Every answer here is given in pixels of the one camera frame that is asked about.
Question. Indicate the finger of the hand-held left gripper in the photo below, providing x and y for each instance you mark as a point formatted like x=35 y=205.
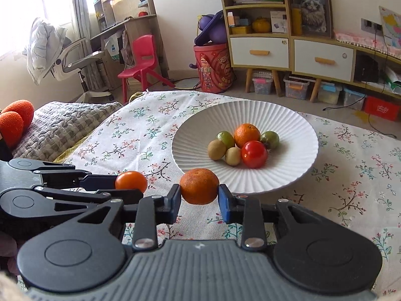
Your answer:
x=103 y=197
x=100 y=182

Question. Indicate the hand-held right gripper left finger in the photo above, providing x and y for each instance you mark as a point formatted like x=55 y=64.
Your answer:
x=176 y=203

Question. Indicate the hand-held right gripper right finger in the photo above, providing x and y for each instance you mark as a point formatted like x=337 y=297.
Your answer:
x=225 y=203

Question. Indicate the large mandarin orange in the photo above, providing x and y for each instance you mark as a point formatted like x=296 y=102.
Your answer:
x=199 y=186

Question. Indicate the smooth orange tomato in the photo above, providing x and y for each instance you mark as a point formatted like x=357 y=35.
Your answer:
x=131 y=180

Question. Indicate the pale tan round fruit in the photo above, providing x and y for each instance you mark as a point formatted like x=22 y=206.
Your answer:
x=233 y=156

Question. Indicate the brown round fruit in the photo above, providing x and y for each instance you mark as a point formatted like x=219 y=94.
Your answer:
x=216 y=150

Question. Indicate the red tomato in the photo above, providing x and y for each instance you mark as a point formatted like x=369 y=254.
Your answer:
x=254 y=154

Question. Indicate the bright green round fruit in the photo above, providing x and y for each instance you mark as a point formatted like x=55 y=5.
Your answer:
x=226 y=138

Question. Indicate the small mandarin orange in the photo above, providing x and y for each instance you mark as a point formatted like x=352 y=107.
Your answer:
x=247 y=134

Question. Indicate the white ribbed plate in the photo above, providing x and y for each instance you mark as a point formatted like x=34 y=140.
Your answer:
x=288 y=163

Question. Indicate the green fruit with brown patch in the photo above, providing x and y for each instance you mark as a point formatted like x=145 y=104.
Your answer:
x=270 y=139

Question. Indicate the person's left hand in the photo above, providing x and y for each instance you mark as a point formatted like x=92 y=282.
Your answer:
x=14 y=122

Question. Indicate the grey woven blanket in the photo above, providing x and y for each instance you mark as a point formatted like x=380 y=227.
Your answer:
x=69 y=125

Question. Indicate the floral tablecloth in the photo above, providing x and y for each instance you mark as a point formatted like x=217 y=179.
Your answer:
x=344 y=169

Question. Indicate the clear box with colourful contents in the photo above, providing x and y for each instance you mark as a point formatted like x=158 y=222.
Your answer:
x=262 y=84

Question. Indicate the grey office chair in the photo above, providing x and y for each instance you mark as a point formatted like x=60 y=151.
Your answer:
x=75 y=59

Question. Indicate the white puffer jacket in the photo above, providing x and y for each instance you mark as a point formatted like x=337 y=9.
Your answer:
x=44 y=47

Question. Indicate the red printed bucket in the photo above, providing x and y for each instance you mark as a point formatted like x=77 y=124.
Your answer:
x=214 y=69

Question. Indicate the red plastic chair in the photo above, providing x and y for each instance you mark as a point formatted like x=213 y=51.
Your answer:
x=144 y=50

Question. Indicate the clear box with blue lid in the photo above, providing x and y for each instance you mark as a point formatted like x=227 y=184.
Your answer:
x=329 y=94

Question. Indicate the tall cream shelf cabinet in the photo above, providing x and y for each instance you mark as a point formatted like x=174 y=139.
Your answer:
x=258 y=51

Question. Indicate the wooden desk with shelves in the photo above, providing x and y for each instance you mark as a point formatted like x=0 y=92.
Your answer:
x=137 y=25

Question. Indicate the clear storage box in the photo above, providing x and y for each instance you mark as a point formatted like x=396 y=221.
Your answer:
x=354 y=98

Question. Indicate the purple plastic toy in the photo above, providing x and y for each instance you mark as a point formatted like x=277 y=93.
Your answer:
x=216 y=31

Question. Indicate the long low drawer cabinet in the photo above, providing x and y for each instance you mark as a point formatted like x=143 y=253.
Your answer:
x=322 y=59

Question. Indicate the window curtain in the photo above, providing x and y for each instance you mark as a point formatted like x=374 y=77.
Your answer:
x=82 y=6

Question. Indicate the yellow pumpkin ornament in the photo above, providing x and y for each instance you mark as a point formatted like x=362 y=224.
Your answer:
x=261 y=25

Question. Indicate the red cardboard box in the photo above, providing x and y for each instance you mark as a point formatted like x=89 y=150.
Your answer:
x=382 y=108

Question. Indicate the small white box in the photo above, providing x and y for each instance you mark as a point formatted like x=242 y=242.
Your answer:
x=278 y=22

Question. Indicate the black device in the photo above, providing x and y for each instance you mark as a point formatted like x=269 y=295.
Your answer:
x=366 y=67

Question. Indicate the yellow bottle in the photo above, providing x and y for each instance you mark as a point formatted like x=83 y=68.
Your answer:
x=296 y=20

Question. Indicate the pink lace cloth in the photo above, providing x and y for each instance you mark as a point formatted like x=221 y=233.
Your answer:
x=354 y=39

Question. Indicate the framed cat picture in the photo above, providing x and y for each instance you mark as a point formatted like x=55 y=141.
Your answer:
x=313 y=9

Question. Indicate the map poster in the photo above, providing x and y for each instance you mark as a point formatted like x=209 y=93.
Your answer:
x=391 y=31

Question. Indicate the wall power outlet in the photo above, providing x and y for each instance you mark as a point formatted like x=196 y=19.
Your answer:
x=371 y=25

